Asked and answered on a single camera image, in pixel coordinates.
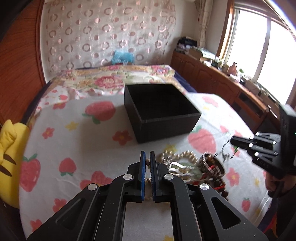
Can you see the clutter pile on cabinet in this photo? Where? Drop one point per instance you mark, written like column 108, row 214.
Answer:
column 188, row 46

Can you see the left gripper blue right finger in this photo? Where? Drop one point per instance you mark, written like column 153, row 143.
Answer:
column 154, row 176

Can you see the yellow plush toy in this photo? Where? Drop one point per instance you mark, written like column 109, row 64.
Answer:
column 14, row 137

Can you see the pink circle lace curtain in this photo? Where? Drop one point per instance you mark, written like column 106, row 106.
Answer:
column 86, row 34

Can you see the wooden sideboard cabinet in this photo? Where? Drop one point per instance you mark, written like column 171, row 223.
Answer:
column 257, row 115

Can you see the person's right hand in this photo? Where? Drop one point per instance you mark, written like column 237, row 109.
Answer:
column 273, row 185

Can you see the green jade bangle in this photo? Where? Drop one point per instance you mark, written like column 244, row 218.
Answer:
column 194, row 174

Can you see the window with wooden frame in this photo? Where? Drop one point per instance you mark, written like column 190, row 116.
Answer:
column 262, row 44

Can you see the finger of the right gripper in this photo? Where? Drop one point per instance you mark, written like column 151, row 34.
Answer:
column 240, row 142

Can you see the floral quilt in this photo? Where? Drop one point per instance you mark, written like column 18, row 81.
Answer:
column 108, row 80

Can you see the black jewelry box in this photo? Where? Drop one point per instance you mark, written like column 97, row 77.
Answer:
column 158, row 111

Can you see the pink bottle on cabinet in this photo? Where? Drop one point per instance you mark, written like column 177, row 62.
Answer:
column 232, row 70

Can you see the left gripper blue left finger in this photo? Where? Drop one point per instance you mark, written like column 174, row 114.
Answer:
column 141, row 174

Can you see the metal link watch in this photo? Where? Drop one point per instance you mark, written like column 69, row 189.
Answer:
column 211, row 166

